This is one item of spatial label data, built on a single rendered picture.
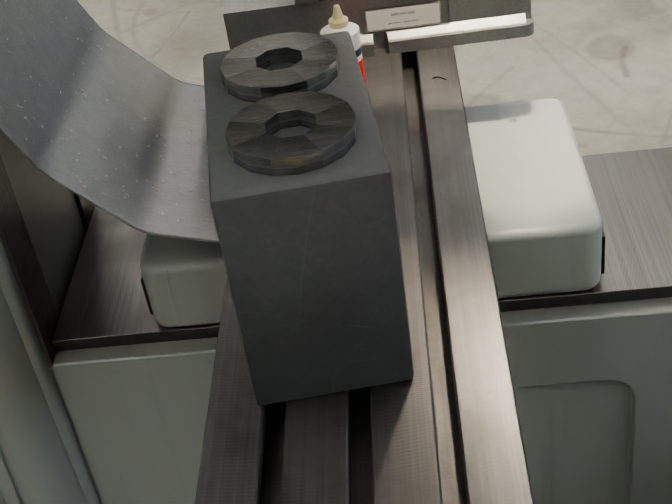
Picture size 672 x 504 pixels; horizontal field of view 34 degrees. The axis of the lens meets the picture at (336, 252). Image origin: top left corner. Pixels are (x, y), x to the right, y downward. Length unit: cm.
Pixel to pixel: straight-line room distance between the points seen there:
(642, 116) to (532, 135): 166
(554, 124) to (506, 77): 183
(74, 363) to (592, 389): 59
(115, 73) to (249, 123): 57
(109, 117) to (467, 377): 58
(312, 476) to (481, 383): 15
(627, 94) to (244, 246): 238
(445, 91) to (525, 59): 206
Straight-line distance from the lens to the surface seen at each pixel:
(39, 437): 131
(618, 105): 300
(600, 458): 139
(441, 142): 110
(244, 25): 127
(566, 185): 122
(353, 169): 72
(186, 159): 125
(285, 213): 72
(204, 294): 119
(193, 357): 124
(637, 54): 325
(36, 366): 127
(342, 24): 114
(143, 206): 116
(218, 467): 80
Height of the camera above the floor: 150
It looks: 37 degrees down
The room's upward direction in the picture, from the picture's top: 9 degrees counter-clockwise
